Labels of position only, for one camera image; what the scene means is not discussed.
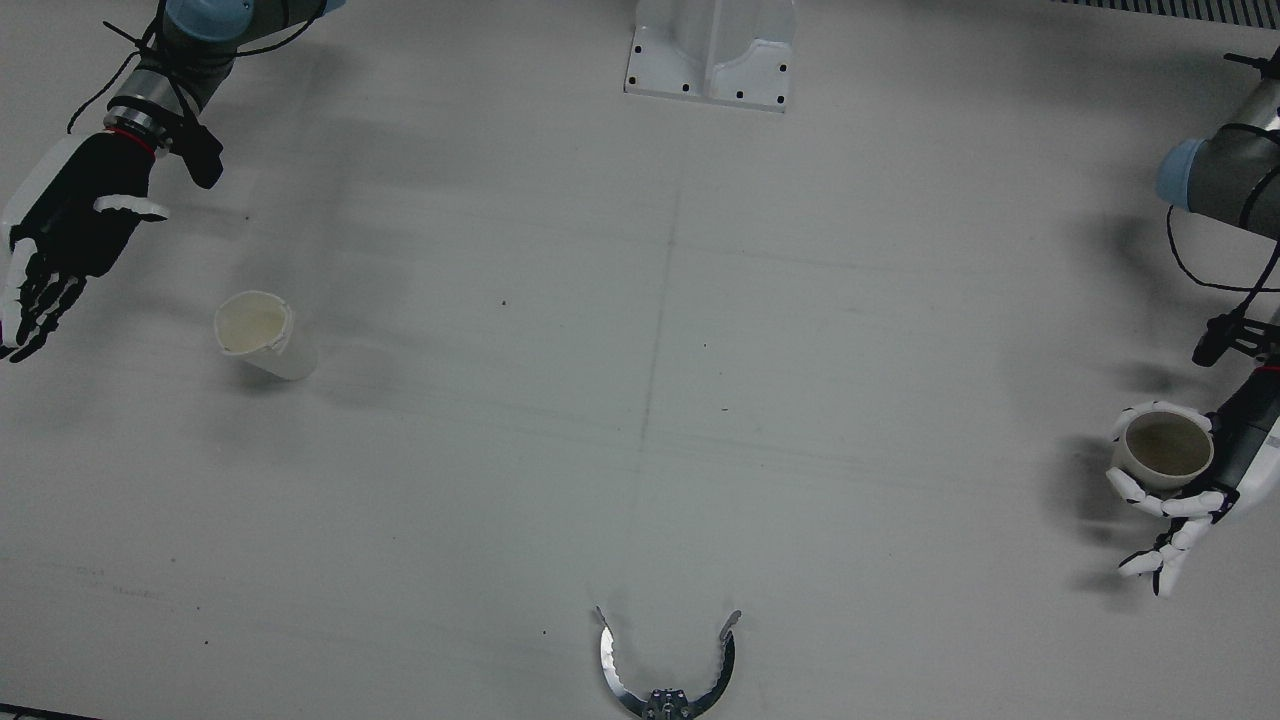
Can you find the metal toothed tongs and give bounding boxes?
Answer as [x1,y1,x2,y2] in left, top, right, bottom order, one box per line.
[594,605,743,720]

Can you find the white metal mounting bracket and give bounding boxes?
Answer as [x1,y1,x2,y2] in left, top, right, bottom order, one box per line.
[624,0,798,114]

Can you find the intact white paper cup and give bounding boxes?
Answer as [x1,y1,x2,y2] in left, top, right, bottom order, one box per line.
[1113,410,1215,492]

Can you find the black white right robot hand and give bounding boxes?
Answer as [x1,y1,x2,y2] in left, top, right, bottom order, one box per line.
[0,130,171,364]

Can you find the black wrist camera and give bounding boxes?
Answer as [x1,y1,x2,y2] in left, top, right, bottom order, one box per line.
[1191,308,1280,368]
[178,122,225,191]

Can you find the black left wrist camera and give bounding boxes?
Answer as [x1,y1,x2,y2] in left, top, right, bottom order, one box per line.
[1191,308,1280,368]

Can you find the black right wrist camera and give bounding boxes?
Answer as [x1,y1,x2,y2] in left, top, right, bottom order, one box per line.
[178,122,225,191]

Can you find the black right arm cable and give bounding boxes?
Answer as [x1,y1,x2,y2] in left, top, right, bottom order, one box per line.
[66,0,331,136]

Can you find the crushed white paper cup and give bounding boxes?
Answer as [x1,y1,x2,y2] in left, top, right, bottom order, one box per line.
[213,290,319,382]

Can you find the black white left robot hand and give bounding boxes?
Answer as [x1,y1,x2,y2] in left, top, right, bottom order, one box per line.
[1105,368,1280,599]

